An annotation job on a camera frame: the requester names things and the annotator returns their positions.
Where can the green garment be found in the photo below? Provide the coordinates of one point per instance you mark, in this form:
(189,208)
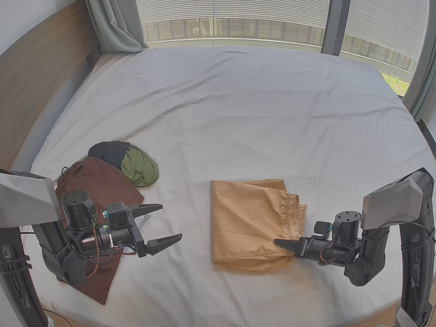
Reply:
(139,165)

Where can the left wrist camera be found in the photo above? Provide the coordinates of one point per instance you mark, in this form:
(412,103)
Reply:
(117,215)

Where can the window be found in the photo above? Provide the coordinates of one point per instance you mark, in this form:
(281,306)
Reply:
(238,5)

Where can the bed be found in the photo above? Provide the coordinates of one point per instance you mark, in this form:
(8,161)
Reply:
(238,97)

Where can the brown shorts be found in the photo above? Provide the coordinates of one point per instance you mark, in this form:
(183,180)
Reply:
(102,182)

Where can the tan shorts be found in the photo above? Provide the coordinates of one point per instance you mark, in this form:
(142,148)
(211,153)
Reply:
(245,216)

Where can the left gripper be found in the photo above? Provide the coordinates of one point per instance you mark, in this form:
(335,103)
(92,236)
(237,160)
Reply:
(119,238)

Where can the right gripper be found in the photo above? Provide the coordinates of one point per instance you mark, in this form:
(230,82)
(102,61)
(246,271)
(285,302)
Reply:
(311,248)

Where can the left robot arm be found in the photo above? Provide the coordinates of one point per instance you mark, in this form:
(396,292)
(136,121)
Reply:
(27,199)

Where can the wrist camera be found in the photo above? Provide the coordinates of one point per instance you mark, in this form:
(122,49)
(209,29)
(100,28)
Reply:
(322,228)
(117,215)

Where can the black garment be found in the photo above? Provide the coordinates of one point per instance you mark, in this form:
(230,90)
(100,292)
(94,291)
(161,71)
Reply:
(107,152)

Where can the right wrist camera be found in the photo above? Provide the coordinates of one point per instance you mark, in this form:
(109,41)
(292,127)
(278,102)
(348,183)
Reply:
(322,228)

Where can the grey-green curtain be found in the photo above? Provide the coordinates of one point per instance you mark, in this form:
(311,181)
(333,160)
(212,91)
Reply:
(112,15)

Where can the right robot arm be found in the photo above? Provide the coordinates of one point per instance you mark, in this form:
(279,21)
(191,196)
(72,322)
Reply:
(391,203)

